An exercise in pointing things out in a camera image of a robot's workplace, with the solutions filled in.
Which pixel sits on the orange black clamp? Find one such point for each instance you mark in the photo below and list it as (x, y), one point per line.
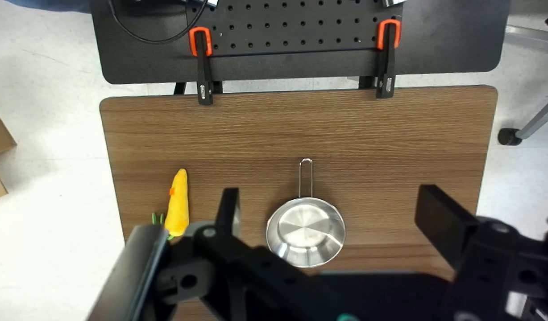
(200, 47)
(387, 39)

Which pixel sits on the grey chair leg with caster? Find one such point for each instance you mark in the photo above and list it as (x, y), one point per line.
(516, 136)

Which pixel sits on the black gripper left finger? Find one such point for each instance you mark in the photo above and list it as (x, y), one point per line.
(227, 220)

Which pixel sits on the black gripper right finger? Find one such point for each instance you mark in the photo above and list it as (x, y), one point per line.
(445, 223)

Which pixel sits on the small steel frying pan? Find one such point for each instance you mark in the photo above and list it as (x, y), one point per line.
(305, 230)

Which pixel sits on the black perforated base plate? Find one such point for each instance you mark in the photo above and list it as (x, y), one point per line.
(143, 39)

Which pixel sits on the left orange black clamp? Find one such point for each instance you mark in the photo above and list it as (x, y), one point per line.
(200, 47)

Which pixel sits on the yellow carrot plush toy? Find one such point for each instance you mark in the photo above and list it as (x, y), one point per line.
(177, 214)

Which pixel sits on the right orange black clamp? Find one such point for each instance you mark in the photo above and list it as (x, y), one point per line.
(387, 39)

